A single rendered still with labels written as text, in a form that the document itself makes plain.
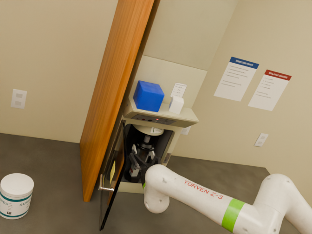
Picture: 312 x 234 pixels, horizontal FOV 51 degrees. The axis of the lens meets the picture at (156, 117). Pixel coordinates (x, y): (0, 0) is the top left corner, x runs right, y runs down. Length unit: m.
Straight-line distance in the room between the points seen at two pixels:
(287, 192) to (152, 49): 0.76
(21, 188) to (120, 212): 0.50
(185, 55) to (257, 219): 0.72
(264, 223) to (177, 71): 0.72
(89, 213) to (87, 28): 0.93
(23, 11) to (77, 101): 0.56
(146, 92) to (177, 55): 0.22
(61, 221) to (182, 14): 1.04
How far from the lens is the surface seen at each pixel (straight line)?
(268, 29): 2.11
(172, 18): 1.38
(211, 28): 1.45
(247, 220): 1.21
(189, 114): 1.51
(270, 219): 1.22
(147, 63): 1.42
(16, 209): 1.53
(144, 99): 1.36
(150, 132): 1.62
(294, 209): 1.33
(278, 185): 1.27
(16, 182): 1.52
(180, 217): 1.83
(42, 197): 1.68
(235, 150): 2.48
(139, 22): 1.25
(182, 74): 1.48
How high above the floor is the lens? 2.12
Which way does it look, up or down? 26 degrees down
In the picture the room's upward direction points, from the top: 21 degrees clockwise
